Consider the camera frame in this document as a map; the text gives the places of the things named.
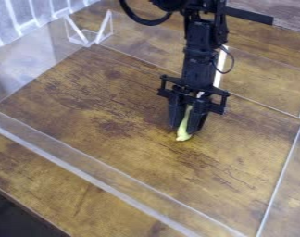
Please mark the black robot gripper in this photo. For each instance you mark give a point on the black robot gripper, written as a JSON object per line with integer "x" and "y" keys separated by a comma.
{"x": 193, "y": 89}

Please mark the green handled metal spoon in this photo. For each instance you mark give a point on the green handled metal spoon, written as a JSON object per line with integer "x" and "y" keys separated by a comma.
{"x": 183, "y": 135}

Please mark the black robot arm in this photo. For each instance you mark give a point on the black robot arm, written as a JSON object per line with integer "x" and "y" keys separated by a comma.
{"x": 203, "y": 10}

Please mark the black bar on table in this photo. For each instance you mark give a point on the black bar on table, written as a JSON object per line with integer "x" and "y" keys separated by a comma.
{"x": 244, "y": 14}

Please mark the clear acrylic corner bracket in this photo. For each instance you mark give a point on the clear acrylic corner bracket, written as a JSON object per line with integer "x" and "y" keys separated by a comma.
{"x": 87, "y": 37}

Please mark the clear acrylic enclosure wall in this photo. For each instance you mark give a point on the clear acrylic enclosure wall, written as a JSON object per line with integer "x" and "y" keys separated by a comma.
{"x": 89, "y": 154}

